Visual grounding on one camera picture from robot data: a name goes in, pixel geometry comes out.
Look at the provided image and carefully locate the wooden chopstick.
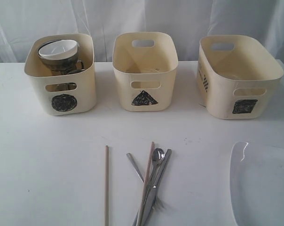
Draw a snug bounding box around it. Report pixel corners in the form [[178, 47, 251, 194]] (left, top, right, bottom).
[[136, 141, 155, 226], [104, 145, 109, 226]]

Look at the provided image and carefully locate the steel mug with handle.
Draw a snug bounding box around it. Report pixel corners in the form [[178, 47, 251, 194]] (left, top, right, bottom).
[[51, 60, 85, 76]]

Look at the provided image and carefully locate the stainless steel bowl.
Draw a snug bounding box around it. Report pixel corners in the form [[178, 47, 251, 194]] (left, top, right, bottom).
[[37, 40, 79, 71]]

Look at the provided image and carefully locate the white ceramic bowl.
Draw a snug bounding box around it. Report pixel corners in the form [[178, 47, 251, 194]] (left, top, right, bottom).
[[38, 40, 79, 60]]

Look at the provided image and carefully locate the steel spoon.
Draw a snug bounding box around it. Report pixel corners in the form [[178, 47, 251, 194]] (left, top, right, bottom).
[[143, 148, 165, 214]]

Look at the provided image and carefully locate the cream bin with triangle mark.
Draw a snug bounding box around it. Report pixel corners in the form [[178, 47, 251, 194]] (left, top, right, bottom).
[[112, 32, 178, 112]]

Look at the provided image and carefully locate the cream bin with circle mark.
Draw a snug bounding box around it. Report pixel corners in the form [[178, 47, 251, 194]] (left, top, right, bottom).
[[24, 33, 96, 116]]

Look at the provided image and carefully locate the steel table knife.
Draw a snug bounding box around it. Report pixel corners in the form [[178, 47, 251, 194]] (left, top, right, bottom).
[[141, 149, 172, 226]]

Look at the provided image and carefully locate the steel fork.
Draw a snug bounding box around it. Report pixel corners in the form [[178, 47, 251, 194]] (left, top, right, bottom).
[[126, 153, 165, 210]]

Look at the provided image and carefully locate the cream bin with square mark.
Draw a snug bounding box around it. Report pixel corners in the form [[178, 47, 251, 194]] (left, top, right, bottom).
[[197, 35, 284, 120]]

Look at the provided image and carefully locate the large white plate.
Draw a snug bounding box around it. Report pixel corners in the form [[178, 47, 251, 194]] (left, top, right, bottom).
[[229, 141, 284, 226]]

